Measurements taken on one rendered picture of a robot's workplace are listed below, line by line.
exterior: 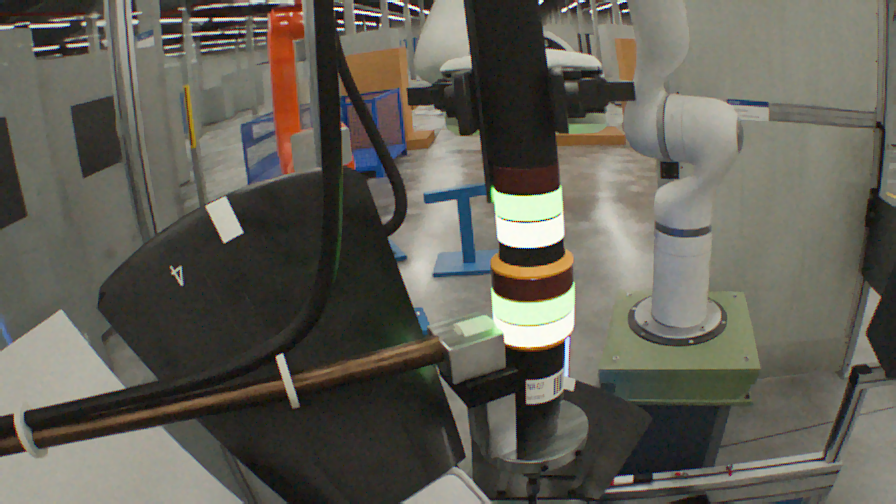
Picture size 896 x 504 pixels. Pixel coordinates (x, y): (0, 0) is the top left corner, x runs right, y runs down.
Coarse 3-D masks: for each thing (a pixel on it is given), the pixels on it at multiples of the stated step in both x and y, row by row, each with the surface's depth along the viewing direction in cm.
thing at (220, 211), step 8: (224, 200) 35; (208, 208) 34; (216, 208) 34; (224, 208) 35; (216, 216) 34; (224, 216) 34; (232, 216) 35; (216, 224) 34; (224, 224) 34; (232, 224) 34; (224, 232) 34; (232, 232) 34; (240, 232) 34; (224, 240) 34
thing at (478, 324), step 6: (474, 318) 30; (480, 318) 29; (486, 318) 29; (456, 324) 29; (462, 324) 29; (468, 324) 29; (474, 324) 29; (480, 324) 29; (486, 324) 29; (492, 324) 29; (456, 330) 29; (462, 330) 29; (468, 330) 29; (474, 330) 29; (480, 330) 29
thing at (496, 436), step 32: (448, 320) 30; (448, 352) 28; (480, 352) 28; (448, 384) 31; (480, 384) 28; (512, 384) 29; (480, 416) 31; (512, 416) 31; (576, 416) 34; (480, 448) 33; (512, 448) 31; (544, 448) 31; (576, 448) 31
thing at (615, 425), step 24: (576, 384) 60; (600, 408) 55; (624, 408) 57; (600, 432) 50; (624, 432) 51; (480, 456) 47; (600, 456) 46; (624, 456) 46; (480, 480) 44; (504, 480) 43; (552, 480) 42; (576, 480) 41; (600, 480) 42
